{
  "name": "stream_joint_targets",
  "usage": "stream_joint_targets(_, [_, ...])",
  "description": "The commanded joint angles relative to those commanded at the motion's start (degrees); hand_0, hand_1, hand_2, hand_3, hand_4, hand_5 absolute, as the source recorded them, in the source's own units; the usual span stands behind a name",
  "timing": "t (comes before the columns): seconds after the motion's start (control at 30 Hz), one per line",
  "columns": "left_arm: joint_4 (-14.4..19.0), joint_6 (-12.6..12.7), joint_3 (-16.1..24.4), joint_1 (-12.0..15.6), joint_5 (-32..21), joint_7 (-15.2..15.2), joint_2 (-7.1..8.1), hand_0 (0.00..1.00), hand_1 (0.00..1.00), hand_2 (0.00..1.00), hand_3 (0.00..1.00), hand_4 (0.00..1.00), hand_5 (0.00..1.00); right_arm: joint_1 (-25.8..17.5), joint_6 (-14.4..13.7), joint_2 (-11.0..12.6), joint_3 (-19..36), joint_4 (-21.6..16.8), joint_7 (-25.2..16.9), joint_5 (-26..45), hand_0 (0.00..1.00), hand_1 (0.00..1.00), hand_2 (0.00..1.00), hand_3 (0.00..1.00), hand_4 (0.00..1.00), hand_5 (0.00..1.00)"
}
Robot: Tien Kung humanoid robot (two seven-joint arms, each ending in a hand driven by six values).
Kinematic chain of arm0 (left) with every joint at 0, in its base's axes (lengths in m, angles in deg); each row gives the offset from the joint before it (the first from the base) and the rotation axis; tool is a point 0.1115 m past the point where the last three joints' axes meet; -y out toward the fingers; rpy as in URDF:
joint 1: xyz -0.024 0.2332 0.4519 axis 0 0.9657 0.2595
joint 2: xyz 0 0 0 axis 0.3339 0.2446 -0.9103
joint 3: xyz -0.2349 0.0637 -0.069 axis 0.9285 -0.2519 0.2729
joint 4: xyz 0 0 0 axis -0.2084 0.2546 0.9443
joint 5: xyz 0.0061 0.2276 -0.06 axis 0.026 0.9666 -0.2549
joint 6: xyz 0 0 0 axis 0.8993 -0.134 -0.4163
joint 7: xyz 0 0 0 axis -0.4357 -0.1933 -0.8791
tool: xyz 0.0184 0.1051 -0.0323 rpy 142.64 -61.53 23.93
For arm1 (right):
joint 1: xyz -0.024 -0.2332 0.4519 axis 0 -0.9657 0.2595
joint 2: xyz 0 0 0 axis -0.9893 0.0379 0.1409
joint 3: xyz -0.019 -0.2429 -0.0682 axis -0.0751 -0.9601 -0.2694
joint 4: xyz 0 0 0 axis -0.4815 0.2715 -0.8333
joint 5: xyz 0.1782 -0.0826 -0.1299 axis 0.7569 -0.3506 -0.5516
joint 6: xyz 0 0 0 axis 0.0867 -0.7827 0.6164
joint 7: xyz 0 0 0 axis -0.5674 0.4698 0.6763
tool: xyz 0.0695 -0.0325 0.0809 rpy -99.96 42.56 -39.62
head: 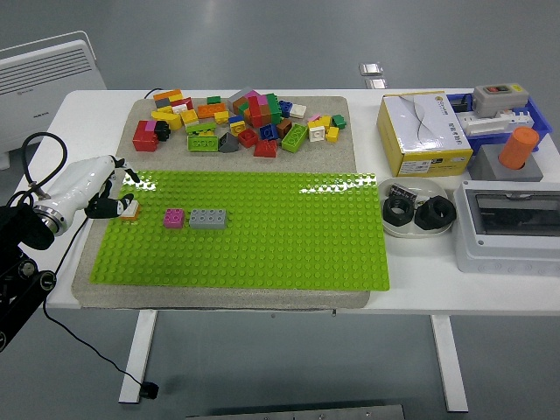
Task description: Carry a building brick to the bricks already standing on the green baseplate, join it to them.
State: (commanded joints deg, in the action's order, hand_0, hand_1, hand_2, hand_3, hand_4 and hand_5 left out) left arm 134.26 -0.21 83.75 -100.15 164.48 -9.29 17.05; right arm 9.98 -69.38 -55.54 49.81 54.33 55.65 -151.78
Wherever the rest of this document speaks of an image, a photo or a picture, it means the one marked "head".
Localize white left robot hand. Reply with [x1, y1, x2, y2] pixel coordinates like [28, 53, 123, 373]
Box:
[41, 154, 142, 225]

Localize large red brick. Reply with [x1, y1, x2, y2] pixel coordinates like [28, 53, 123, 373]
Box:
[132, 120, 160, 153]

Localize pink square brick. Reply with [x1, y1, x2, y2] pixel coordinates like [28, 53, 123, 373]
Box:
[163, 207, 186, 230]

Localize large yellow brick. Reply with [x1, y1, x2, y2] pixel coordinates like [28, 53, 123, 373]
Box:
[150, 106, 183, 131]

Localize lime long hollow brick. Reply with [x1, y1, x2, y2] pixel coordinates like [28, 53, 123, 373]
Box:
[186, 134, 220, 154]

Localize grey long brick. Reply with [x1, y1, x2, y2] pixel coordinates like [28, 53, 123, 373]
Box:
[188, 208, 229, 231]

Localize orange long brick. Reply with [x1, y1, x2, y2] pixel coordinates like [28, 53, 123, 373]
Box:
[196, 102, 229, 120]

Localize grey slope brick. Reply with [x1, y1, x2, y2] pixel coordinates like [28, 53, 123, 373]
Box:
[217, 131, 240, 154]

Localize red square brick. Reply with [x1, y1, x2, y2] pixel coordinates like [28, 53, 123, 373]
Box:
[237, 127, 260, 148]

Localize large grey roof brick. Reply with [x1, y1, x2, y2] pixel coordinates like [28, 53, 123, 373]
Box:
[227, 86, 260, 109]

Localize tall red brick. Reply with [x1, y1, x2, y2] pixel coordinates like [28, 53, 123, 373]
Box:
[246, 95, 265, 129]

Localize red slope brick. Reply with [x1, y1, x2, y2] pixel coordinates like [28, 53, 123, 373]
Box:
[253, 139, 279, 159]

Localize green studded baseplate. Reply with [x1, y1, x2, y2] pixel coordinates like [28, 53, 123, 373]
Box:
[88, 169, 391, 292]

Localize tall green brick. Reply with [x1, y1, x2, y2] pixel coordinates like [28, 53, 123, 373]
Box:
[264, 92, 284, 125]

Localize white brick with yellow plate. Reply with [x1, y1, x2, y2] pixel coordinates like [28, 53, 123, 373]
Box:
[306, 120, 327, 144]

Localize white panel heater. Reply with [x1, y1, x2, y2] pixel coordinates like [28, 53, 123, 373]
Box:
[0, 30, 109, 172]

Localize white table leg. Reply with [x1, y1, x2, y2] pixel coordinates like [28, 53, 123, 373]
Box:
[430, 313, 470, 413]
[118, 309, 158, 404]

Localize grey-brown table mat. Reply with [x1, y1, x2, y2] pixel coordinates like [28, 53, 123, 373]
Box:
[71, 95, 372, 310]

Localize black hex nut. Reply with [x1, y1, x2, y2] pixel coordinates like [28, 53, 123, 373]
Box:
[381, 196, 415, 227]
[413, 196, 458, 231]

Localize grey metal plate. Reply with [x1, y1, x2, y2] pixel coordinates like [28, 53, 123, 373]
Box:
[185, 403, 409, 420]

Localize small black circuit board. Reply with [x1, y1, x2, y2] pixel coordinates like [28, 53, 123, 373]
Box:
[388, 182, 417, 203]

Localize yellow and white cardboard box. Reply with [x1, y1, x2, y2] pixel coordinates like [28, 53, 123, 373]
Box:
[376, 91, 475, 178]

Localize white oval dish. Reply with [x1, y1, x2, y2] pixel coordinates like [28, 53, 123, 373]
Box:
[377, 176, 450, 239]

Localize grey square block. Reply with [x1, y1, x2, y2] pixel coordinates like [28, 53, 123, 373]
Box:
[468, 143, 545, 183]

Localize white terminal block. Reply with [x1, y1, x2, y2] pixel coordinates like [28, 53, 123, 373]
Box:
[456, 108, 533, 137]

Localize orange cylinder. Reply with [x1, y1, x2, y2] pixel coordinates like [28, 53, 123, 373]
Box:
[498, 126, 541, 170]

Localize blue plastic tray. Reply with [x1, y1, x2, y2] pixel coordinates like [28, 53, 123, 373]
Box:
[445, 92, 554, 153]

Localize black plug with cord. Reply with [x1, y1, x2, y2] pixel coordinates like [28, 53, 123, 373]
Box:
[42, 87, 165, 400]

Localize grey push-button switch box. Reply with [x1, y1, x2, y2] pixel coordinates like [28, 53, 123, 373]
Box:
[471, 83, 530, 120]

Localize grey electrical enclosure box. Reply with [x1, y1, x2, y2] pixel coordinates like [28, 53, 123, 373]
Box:
[452, 179, 560, 277]

